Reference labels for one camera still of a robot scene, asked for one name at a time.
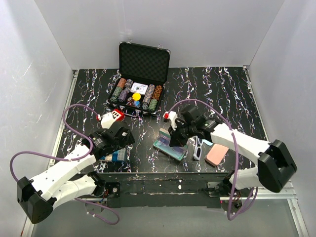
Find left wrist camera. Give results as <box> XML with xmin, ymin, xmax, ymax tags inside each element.
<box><xmin>101</xmin><ymin>112</ymin><xmax>116</xmax><ymax>129</ymax></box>

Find grey glasses case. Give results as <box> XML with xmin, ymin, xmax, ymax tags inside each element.
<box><xmin>153</xmin><ymin>128</ymin><xmax>188</xmax><ymax>161</ymax></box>

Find white frame sunglasses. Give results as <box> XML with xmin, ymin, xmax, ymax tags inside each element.
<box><xmin>194</xmin><ymin>136</ymin><xmax>203</xmax><ymax>161</ymax></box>

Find light blue cloth under sunglasses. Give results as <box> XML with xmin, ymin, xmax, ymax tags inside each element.
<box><xmin>202</xmin><ymin>139</ymin><xmax>213</xmax><ymax>146</ymax></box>

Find pink glasses case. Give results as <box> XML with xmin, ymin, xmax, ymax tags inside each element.
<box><xmin>205</xmin><ymin>144</ymin><xmax>229</xmax><ymax>167</ymax></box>

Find yellow dealer button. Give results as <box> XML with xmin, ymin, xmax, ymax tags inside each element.
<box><xmin>132</xmin><ymin>93</ymin><xmax>141</xmax><ymax>101</ymax></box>

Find white card deck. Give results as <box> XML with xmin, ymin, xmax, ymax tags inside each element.
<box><xmin>130</xmin><ymin>82</ymin><xmax>148</xmax><ymax>95</ymax></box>

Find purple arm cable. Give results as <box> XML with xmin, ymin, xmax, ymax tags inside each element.
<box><xmin>9</xmin><ymin>103</ymin><xmax>120</xmax><ymax>225</ymax></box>
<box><xmin>167</xmin><ymin>98</ymin><xmax>259</xmax><ymax>221</ymax></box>

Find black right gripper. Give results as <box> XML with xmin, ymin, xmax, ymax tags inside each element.
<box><xmin>168</xmin><ymin>121</ymin><xmax>196</xmax><ymax>147</ymax></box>

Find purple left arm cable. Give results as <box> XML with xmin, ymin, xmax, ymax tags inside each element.
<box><xmin>9</xmin><ymin>103</ymin><xmax>120</xmax><ymax>225</ymax></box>

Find aluminium front rail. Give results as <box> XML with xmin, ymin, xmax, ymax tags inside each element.
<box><xmin>23</xmin><ymin>189</ymin><xmax>309</xmax><ymax>237</ymax></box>

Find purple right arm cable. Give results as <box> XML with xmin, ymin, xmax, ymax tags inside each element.
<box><xmin>167</xmin><ymin>98</ymin><xmax>259</xmax><ymax>221</ymax></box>

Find red yellow toy bus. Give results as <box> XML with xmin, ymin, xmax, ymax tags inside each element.
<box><xmin>111</xmin><ymin>109</ymin><xmax>125</xmax><ymax>121</ymax></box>

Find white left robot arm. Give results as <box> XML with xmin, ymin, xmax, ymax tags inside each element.
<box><xmin>17</xmin><ymin>121</ymin><xmax>135</xmax><ymax>224</ymax></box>

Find purple translucent sunglasses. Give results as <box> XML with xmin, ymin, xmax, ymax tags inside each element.
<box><xmin>158</xmin><ymin>138</ymin><xmax>186</xmax><ymax>155</ymax></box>

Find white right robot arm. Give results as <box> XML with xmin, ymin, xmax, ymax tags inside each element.
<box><xmin>163</xmin><ymin>105</ymin><xmax>297</xmax><ymax>196</ymax></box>

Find blue grey brick block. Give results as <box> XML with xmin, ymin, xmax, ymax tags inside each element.
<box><xmin>100</xmin><ymin>148</ymin><xmax>127</xmax><ymax>162</ymax></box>

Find black poker chip case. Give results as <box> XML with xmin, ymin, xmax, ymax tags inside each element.
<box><xmin>107</xmin><ymin>41</ymin><xmax>171</xmax><ymax>115</ymax></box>

